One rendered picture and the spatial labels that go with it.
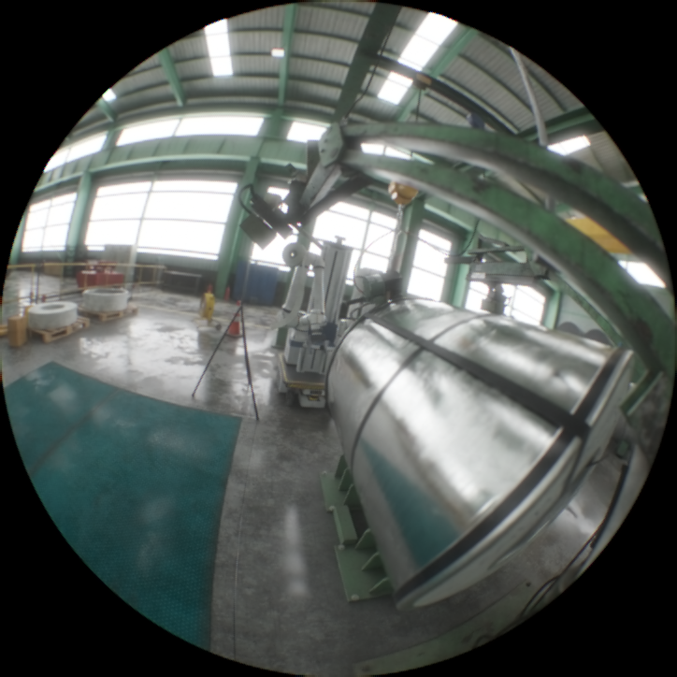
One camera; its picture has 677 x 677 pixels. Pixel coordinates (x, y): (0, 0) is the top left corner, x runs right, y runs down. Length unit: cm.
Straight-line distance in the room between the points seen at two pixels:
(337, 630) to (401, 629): 30
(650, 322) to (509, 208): 25
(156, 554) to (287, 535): 73
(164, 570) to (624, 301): 160
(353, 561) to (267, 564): 44
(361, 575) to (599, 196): 151
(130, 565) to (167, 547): 25
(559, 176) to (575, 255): 12
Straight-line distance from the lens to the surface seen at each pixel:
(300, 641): 128
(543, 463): 45
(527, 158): 43
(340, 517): 148
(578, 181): 40
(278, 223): 145
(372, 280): 148
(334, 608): 133
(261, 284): 1076
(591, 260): 34
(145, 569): 142
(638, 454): 39
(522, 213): 37
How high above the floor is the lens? 127
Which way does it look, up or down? 11 degrees down
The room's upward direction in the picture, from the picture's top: 13 degrees clockwise
